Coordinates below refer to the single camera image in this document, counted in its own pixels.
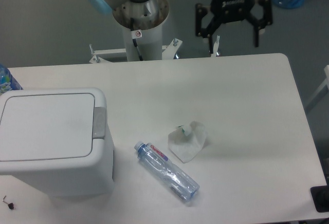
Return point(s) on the blue labelled bottle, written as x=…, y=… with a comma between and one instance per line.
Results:
x=8, y=82

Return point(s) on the white push-lid trash can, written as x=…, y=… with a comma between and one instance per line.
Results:
x=58, y=140

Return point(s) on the crumpled white paper tissue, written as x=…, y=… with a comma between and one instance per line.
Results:
x=187, y=141

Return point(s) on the clear empty plastic bottle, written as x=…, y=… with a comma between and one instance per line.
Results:
x=156, y=162

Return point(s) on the white frame at right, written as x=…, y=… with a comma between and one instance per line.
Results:
x=318, y=94

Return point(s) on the black clamp at table edge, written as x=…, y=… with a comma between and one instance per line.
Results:
x=320, y=198

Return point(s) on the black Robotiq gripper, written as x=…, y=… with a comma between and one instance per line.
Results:
x=227, y=11

